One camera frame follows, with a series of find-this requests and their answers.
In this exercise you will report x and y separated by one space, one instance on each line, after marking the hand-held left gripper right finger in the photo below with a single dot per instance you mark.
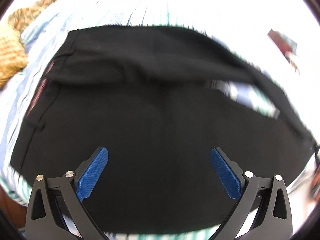
223 172

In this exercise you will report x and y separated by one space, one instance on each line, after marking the black pants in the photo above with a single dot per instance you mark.
150 130

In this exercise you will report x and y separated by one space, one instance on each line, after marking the dark wooden cabinet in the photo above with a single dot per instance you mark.
285 46

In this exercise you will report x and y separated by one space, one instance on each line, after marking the yellow dotted pillow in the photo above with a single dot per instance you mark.
11 57

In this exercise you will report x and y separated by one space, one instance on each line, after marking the orange floral blanket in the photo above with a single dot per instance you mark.
40 5

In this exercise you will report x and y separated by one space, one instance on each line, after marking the striped bed sheet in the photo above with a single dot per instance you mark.
37 42

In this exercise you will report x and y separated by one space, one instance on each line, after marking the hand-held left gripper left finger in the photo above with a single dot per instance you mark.
93 172

